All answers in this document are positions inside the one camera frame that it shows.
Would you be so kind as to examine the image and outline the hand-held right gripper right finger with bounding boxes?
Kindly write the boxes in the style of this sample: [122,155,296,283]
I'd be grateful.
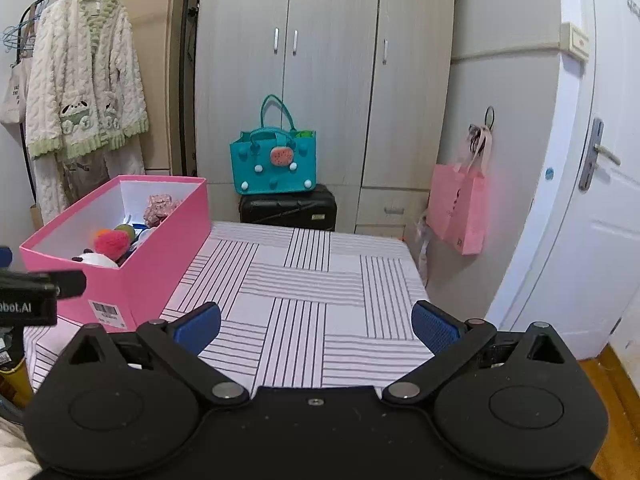
[382,300,566,405]

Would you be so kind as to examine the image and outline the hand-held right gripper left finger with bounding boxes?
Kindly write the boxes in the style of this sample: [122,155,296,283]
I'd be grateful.
[67,302,251,405]

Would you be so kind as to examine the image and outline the white panda plush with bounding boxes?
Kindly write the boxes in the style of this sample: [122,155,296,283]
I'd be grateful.
[71,249,120,268]

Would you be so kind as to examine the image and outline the pink pompom plush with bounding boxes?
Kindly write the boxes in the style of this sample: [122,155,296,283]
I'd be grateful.
[94,230,135,262]

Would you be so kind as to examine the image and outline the pink cardboard box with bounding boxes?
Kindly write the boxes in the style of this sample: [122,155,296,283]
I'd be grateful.
[19,175,212,333]

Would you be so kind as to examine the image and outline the pink knitted item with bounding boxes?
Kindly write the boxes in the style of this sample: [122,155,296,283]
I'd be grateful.
[142,192,183,228]

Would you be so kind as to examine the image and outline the yellow cylinder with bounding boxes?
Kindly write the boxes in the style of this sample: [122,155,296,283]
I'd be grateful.
[0,359,32,408]

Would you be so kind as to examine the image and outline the clear plastic bag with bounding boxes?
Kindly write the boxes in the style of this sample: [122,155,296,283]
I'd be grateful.
[416,210,432,286]

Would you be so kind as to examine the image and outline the pink paper bag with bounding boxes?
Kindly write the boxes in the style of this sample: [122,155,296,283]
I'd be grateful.
[426,157,488,256]

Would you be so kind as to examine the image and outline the white fleece clothing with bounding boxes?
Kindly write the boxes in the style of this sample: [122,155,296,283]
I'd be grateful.
[0,417,43,480]

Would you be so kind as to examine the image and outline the black suitcase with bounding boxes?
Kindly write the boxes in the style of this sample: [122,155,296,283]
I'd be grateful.
[238,184,337,232]

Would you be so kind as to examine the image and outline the white canvas tote bag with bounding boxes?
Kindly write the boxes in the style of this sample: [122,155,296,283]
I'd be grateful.
[0,57,32,126]

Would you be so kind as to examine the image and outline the teal felt tote bag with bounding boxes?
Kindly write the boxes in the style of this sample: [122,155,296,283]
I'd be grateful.
[230,94,318,195]

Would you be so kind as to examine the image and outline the white door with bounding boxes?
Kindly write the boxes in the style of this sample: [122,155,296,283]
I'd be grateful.
[485,0,640,361]

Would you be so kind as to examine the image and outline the white fluffy cardigan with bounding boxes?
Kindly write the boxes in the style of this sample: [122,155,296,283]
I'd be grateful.
[24,0,150,161]

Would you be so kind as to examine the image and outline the beige wardrobe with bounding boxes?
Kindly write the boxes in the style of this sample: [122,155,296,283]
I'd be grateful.
[67,0,458,236]

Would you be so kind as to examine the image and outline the wall hook with ribbons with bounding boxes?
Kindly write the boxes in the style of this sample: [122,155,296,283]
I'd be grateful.
[467,106,497,166]

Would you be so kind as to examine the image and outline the blue wire hangers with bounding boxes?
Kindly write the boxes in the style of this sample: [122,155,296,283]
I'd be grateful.
[2,2,48,53]

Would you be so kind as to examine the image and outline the silver door handle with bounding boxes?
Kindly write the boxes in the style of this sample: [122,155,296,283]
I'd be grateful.
[579,117,622,192]

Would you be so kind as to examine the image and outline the white wall box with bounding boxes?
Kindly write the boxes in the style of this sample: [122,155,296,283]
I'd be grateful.
[559,22,591,63]

